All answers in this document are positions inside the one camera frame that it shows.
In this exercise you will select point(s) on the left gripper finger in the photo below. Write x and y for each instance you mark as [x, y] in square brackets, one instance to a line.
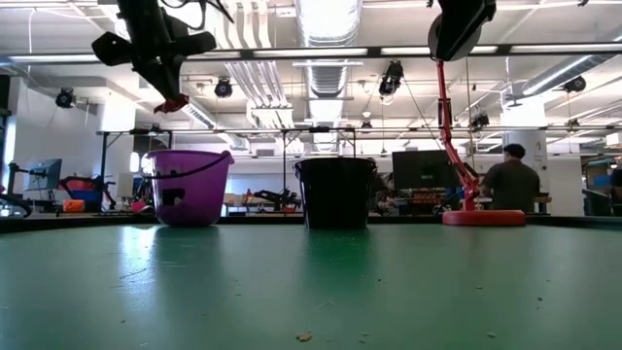
[174, 82]
[158, 82]

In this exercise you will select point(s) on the orange box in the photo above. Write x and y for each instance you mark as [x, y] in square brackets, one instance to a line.
[74, 206]

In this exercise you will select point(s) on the black background robot arm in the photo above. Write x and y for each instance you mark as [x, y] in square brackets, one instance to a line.
[279, 197]

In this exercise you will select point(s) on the red Skittles pack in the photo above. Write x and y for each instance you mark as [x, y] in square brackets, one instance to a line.
[171, 104]

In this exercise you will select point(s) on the silver ceiling duct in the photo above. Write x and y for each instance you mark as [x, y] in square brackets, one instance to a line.
[559, 78]
[330, 78]

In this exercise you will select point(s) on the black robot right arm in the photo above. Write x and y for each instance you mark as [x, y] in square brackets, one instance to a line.
[461, 24]

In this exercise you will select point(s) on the green felt table mat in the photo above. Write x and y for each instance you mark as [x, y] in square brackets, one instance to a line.
[311, 282]

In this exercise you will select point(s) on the black overhead frame beam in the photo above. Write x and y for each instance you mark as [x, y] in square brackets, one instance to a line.
[316, 50]

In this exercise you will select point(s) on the black bucket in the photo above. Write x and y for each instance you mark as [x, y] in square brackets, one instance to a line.
[335, 194]

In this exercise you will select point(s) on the black workbench frame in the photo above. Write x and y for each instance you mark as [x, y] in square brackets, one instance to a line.
[103, 160]

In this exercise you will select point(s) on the black monitor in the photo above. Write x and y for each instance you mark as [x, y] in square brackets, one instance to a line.
[423, 170]

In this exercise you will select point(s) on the black office chair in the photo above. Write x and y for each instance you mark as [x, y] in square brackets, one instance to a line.
[597, 203]

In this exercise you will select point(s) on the grey monitor on arm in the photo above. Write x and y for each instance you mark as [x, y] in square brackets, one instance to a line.
[44, 174]

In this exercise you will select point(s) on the white ceiling pipe bundle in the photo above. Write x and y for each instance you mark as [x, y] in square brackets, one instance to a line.
[257, 82]

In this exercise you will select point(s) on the white round pillar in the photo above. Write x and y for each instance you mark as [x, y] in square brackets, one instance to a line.
[534, 141]

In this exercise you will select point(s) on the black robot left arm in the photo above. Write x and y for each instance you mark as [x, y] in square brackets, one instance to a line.
[138, 10]

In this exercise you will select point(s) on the black ceiling spotlight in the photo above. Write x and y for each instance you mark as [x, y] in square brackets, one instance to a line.
[575, 84]
[480, 120]
[391, 78]
[64, 98]
[223, 88]

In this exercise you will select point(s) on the red desk lamp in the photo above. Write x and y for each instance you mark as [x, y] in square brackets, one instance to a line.
[444, 121]

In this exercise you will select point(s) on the white rectangular duct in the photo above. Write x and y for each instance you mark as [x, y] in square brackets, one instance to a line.
[199, 116]

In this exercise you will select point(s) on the blue storage bins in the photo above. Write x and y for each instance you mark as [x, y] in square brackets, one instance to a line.
[600, 177]

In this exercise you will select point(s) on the purple face bucket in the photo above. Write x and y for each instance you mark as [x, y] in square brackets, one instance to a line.
[194, 204]

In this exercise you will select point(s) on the person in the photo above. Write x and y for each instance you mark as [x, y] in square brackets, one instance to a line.
[512, 185]

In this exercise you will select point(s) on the wooden workbench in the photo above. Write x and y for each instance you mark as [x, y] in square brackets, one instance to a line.
[545, 198]

